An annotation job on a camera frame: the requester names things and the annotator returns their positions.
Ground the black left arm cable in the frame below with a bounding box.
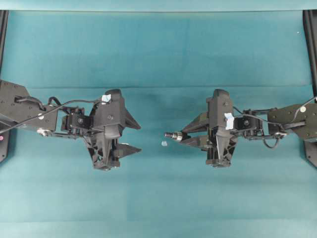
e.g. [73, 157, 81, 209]
[0, 95, 109, 134]

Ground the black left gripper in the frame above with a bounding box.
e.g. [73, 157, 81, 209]
[85, 104, 142, 171]

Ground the black left frame rail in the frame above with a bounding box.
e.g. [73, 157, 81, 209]
[0, 9, 12, 163]

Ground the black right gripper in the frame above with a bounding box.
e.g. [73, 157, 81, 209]
[181, 98, 237, 168]

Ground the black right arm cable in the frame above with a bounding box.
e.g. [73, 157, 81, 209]
[235, 95, 317, 149]

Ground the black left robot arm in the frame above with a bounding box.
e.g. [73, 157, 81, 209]
[0, 80, 141, 171]

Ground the dark steel threaded shaft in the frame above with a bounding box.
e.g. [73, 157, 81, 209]
[164, 132, 174, 140]

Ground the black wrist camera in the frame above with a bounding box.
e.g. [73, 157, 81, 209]
[210, 89, 235, 159]
[93, 89, 126, 159]

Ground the black right frame rail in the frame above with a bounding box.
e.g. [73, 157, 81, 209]
[302, 9, 317, 171]

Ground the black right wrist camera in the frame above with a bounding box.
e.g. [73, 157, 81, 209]
[210, 89, 235, 159]

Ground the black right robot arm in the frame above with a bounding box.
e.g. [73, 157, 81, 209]
[175, 99, 317, 168]

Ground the black frame rail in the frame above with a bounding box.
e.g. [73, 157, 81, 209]
[302, 9, 317, 171]
[0, 9, 12, 163]

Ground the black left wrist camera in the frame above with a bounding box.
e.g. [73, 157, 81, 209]
[93, 89, 126, 159]

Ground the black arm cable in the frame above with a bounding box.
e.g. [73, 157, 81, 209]
[0, 95, 109, 134]
[235, 95, 317, 149]

